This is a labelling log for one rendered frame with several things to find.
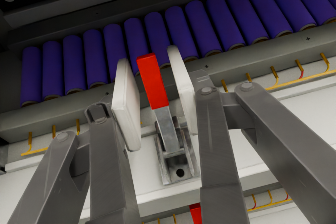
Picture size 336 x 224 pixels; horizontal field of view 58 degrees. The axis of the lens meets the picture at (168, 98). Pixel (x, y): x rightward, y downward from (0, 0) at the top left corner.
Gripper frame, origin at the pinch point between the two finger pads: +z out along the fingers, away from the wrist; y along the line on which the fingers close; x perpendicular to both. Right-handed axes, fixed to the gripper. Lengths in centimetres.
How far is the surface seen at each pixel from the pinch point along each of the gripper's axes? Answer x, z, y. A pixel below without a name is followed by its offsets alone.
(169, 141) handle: -4.0, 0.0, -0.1
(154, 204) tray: -8.9, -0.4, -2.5
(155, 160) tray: -6.4, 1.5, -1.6
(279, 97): -4.8, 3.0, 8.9
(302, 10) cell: -0.3, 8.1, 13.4
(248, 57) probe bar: -1.7, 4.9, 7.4
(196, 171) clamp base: -7.1, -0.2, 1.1
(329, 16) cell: -1.0, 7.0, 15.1
